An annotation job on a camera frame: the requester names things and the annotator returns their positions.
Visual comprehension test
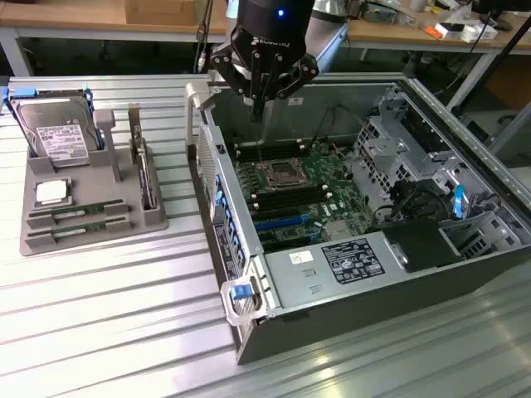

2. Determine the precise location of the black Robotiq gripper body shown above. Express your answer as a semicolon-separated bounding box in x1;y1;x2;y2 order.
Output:
229;0;315;76

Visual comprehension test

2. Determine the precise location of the green RAM stick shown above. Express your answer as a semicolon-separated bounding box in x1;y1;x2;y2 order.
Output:
28;201;125;218
26;220;134;240

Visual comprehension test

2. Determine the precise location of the black RAM slot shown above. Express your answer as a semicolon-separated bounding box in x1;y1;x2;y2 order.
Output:
252;197;334;215
248;184;329;201
234;140;308;151
250;191;332;208
236;146;310;158

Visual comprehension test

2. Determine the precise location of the cardboard box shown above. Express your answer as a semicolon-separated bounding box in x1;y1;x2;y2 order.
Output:
124;0;197;26

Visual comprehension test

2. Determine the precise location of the CPU socket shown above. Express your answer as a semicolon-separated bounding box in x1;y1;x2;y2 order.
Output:
264;159;311;191

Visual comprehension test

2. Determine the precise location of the wooden desk with clutter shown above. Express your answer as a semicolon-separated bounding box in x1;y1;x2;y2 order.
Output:
346;0;531;109

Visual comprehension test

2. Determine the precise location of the metal disk bay cage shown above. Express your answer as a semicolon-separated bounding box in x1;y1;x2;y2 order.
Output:
351;85;460;208

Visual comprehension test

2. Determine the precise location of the green motherboard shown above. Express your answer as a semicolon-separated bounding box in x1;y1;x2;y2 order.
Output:
231;139;377;255

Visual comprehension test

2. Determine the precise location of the orange and white box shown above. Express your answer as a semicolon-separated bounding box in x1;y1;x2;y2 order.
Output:
424;22;466;41

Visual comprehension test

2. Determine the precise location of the blue expansion slot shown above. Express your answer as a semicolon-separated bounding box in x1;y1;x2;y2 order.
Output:
252;215;307;232

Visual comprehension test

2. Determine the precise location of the silver chipset heat sink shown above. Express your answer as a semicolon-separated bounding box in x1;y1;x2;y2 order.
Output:
322;221;350;242

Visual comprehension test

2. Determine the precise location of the black expansion slot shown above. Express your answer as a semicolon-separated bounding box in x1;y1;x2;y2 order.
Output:
257;231;313;248

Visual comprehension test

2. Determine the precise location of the wooden workbench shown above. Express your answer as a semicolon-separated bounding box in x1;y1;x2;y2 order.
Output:
0;0;228;78

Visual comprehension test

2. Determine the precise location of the hard disk in blue caddy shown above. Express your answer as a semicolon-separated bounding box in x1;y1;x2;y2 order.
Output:
0;84;105;168

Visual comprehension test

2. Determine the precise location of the blue disk bay latch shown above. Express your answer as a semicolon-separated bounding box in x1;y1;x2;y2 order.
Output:
451;185;466;220

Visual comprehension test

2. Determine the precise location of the black slanted pole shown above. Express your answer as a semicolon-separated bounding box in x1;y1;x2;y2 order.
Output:
480;18;531;103

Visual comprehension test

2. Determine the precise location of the grey power supply unit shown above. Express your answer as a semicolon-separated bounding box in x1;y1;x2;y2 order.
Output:
264;231;411;313

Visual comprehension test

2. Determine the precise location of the grey parts rack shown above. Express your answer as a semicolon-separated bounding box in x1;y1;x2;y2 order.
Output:
18;109;170;257

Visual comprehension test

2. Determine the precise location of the black plastic shroud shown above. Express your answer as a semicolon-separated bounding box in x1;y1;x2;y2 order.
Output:
382;221;465;274

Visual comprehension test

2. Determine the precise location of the CPU with silver lid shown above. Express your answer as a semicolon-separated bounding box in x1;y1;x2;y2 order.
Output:
34;180;71;206

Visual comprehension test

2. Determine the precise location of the open grey PC case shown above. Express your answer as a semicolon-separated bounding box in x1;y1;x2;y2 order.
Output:
185;74;531;366

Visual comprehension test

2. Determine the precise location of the thin hanging cable with plug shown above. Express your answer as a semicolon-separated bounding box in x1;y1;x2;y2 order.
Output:
193;0;216;74

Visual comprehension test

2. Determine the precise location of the graphics card with metal bracket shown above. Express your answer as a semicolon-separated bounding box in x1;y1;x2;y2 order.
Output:
127;103;159;213

